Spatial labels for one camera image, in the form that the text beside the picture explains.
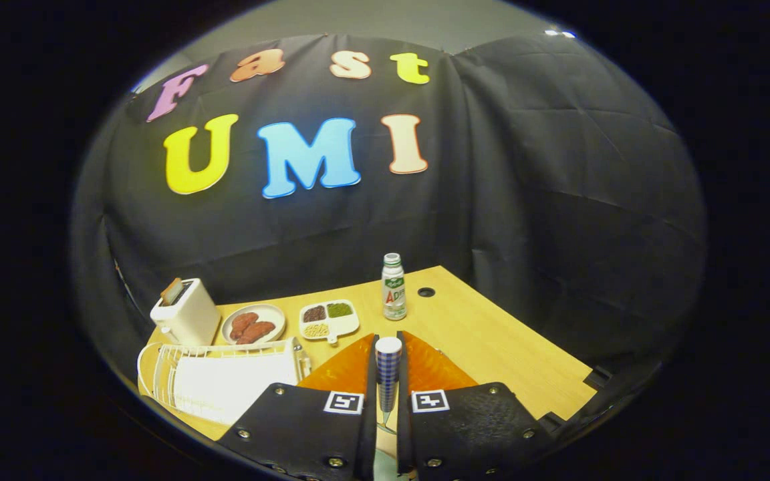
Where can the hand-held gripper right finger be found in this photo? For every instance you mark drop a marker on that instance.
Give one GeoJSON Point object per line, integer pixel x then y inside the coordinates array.
{"type": "Point", "coordinates": [472, 427]}

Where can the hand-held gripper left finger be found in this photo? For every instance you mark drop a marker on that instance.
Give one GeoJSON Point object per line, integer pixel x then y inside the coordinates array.
{"type": "Point", "coordinates": [298, 427]}

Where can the pale green plate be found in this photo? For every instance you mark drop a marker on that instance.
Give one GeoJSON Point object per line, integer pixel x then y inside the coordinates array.
{"type": "Point", "coordinates": [385, 466]}

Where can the white divided bean dish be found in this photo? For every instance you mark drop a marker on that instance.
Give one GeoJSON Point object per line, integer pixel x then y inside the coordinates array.
{"type": "Point", "coordinates": [328, 321]}

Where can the round beige meat dish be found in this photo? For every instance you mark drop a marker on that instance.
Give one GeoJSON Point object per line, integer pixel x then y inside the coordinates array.
{"type": "Point", "coordinates": [277, 315]}

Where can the black table edge clamp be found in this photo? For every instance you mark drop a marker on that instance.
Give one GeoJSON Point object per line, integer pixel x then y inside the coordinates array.
{"type": "Point", "coordinates": [599, 378]}
{"type": "Point", "coordinates": [549, 421]}

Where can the brown meat piece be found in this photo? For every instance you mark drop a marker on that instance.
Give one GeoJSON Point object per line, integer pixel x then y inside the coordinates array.
{"type": "Point", "coordinates": [243, 323]}
{"type": "Point", "coordinates": [258, 331]}

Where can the white toaster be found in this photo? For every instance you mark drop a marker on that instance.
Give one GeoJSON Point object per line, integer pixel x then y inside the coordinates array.
{"type": "Point", "coordinates": [191, 321]}

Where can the white green label bottle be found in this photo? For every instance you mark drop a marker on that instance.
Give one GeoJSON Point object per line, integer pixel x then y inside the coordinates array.
{"type": "Point", "coordinates": [394, 290]}

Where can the toast bread slice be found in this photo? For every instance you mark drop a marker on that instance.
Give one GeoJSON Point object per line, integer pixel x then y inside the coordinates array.
{"type": "Point", "coordinates": [172, 291]}

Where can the black backdrop cloth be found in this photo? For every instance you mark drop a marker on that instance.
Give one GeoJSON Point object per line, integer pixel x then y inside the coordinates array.
{"type": "Point", "coordinates": [525, 200]}

